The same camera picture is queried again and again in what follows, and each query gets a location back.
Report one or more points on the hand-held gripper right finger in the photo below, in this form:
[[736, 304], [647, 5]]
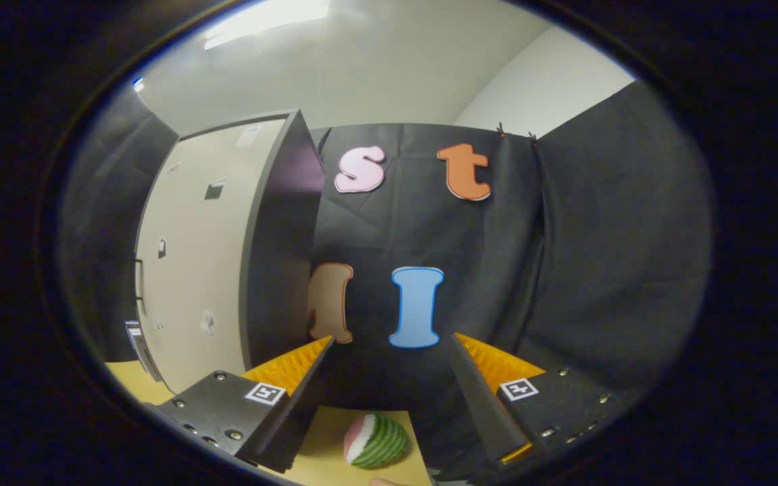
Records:
[[480, 398]]

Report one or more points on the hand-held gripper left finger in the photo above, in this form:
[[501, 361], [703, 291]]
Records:
[[304, 398]]

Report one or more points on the dark grey shoe cabinet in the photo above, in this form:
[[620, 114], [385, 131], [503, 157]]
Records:
[[284, 270]]

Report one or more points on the watermelon slice toy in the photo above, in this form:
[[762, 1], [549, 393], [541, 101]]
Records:
[[379, 442]]

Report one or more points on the black backdrop cloth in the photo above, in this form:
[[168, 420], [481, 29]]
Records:
[[598, 270]]

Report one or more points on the grey white book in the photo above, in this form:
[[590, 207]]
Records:
[[132, 335]]

